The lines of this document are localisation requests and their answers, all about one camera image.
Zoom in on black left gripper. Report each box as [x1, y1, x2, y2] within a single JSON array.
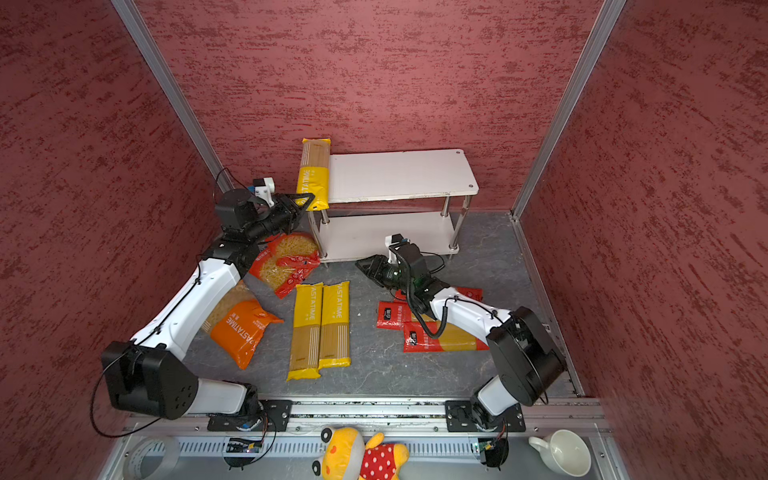
[[247, 192, 316, 242]]

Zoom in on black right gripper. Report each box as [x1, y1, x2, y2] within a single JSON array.
[[356, 253, 416, 292]]

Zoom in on yellow spaghetti bag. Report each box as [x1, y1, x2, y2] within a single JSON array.
[[287, 283, 324, 381], [319, 281, 351, 369], [296, 139, 331, 211]]

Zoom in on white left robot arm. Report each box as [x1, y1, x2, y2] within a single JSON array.
[[100, 187, 314, 429]]

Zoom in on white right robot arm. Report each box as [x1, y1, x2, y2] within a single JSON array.
[[355, 234, 567, 431]]

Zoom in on white two-tier shelf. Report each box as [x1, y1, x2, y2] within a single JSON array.
[[308, 149, 479, 263]]

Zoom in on red spaghetti bag middle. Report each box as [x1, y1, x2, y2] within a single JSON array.
[[376, 301, 419, 330]]

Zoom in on red spaghetti bag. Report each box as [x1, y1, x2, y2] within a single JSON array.
[[392, 287, 483, 303], [402, 322, 489, 353], [376, 301, 419, 330]]

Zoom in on red macaroni bag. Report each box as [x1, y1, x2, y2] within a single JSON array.
[[249, 232, 321, 299]]

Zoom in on red spaghetti bag back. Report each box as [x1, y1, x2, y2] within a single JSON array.
[[392, 287, 483, 303]]

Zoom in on red spaghetti bag front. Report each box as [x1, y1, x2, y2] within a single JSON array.
[[402, 322, 489, 353]]

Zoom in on orange macaroni bag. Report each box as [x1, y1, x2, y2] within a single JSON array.
[[201, 281, 283, 370]]

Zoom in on yellow plush toy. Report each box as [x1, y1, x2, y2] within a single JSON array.
[[311, 427, 410, 480]]

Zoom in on white ceramic cup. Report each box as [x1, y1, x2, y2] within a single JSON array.
[[528, 429, 592, 478]]

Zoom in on clear tape roll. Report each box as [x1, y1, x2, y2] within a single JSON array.
[[122, 436, 181, 480]]

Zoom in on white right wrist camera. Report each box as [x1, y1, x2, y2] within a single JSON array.
[[385, 234, 404, 265]]

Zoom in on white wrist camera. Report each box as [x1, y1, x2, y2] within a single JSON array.
[[385, 234, 404, 265], [252, 177, 275, 208]]

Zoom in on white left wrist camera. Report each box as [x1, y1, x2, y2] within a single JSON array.
[[252, 177, 275, 208]]

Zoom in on aluminium corner post left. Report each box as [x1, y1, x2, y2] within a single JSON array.
[[110, 0, 234, 192]]

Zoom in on aluminium corner post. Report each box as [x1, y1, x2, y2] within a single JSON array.
[[110, 0, 234, 192], [511, 0, 626, 223]]

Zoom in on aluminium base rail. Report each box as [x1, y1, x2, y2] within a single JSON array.
[[100, 396, 629, 479]]

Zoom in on aluminium corner post right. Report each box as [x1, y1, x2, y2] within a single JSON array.
[[511, 0, 626, 223]]

